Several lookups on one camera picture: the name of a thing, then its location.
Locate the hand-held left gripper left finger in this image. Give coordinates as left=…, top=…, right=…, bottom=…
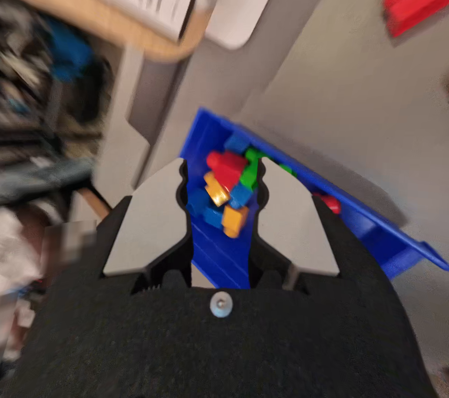
left=102, top=158, right=193, bottom=288

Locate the grey desk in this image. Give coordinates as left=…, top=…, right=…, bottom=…
left=93, top=0, right=449, bottom=398

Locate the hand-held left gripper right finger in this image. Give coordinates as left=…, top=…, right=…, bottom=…
left=249, top=157, right=341, bottom=290

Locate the pile of mixed toy blocks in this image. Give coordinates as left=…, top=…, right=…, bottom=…
left=188, top=135, right=341, bottom=239

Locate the blue plastic bin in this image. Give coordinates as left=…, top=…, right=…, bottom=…
left=180, top=107, right=449, bottom=289

